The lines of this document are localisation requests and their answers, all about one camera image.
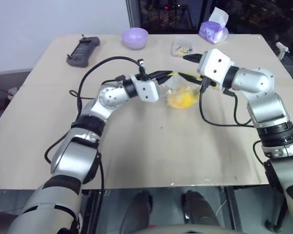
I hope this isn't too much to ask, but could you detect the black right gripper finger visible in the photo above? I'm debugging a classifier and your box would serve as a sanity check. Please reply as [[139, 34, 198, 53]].
[[183, 54, 203, 63], [178, 72, 202, 85]]

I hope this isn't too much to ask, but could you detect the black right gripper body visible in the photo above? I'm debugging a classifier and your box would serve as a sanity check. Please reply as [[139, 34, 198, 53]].
[[199, 73, 217, 87]]

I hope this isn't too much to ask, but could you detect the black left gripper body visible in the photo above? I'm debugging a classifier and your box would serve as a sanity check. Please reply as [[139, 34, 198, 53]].
[[136, 72, 159, 81]]

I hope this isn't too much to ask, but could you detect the clear yellow-zip plastic bag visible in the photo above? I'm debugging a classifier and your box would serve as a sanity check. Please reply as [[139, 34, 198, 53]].
[[158, 71, 203, 110]]

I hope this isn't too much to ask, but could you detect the clear box with coloured bits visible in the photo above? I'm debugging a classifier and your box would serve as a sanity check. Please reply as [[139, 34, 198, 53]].
[[170, 36, 195, 58]]

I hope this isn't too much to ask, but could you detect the purple tissue pack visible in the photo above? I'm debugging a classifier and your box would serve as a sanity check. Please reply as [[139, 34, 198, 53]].
[[198, 6, 230, 44]]

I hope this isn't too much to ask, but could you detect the purple plastic bowl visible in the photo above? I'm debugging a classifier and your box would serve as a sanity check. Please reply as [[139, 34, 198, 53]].
[[121, 27, 148, 51]]

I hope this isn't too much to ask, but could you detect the black mesh screen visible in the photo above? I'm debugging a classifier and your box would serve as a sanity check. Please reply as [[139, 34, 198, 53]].
[[126, 0, 293, 35]]

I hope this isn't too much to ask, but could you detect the black handheld remote controller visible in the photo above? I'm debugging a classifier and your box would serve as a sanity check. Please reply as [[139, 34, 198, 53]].
[[66, 34, 101, 68]]

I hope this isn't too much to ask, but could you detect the small white plastic tool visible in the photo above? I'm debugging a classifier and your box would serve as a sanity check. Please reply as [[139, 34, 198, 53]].
[[275, 41, 290, 60]]

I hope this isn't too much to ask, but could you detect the grey robot torso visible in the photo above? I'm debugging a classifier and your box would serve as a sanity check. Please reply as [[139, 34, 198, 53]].
[[126, 222, 235, 234]]

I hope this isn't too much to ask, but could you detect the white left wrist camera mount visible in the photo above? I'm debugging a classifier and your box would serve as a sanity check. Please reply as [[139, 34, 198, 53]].
[[130, 73, 160, 103]]

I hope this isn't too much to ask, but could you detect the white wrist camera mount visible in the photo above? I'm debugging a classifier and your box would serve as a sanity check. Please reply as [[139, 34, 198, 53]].
[[130, 73, 160, 103], [197, 48, 235, 87]]

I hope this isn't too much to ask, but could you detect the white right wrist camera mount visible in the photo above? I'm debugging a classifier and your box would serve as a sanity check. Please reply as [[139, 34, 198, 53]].
[[197, 48, 235, 87]]

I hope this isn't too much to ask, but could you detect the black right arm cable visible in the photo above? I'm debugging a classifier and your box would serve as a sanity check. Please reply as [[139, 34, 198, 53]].
[[252, 141, 266, 167], [223, 89, 253, 125], [199, 82, 256, 127]]

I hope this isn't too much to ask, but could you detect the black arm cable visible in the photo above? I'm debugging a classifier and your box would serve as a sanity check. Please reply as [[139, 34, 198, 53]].
[[252, 141, 266, 167], [44, 140, 105, 195], [223, 89, 253, 125], [199, 82, 256, 127], [68, 56, 147, 117]]

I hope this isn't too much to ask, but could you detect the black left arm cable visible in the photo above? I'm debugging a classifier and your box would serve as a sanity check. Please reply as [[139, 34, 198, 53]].
[[44, 140, 105, 195], [68, 56, 147, 117]]

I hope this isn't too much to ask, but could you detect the dark clutter with cables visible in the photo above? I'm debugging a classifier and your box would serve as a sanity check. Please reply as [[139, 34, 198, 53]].
[[0, 86, 20, 114]]

